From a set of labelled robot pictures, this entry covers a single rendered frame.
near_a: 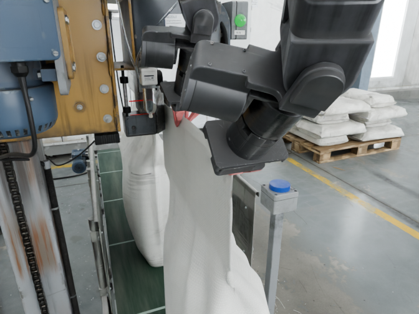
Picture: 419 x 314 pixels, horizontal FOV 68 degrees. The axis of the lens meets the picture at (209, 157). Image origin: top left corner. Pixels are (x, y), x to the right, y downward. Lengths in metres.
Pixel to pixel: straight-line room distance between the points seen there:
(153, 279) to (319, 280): 0.99
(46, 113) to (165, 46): 0.24
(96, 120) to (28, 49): 0.32
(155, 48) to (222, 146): 0.26
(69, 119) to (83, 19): 0.23
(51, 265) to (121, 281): 0.35
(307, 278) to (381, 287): 0.38
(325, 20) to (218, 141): 0.20
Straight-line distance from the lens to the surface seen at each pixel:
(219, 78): 0.29
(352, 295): 1.91
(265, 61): 0.31
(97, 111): 0.80
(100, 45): 0.78
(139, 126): 0.81
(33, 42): 0.54
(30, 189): 0.93
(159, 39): 0.59
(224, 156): 0.38
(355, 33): 0.25
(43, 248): 1.02
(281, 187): 0.90
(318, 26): 0.24
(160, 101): 0.83
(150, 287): 1.27
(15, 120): 0.60
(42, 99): 0.62
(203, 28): 0.56
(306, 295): 1.83
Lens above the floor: 1.25
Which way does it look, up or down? 21 degrees down
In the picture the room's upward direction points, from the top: straight up
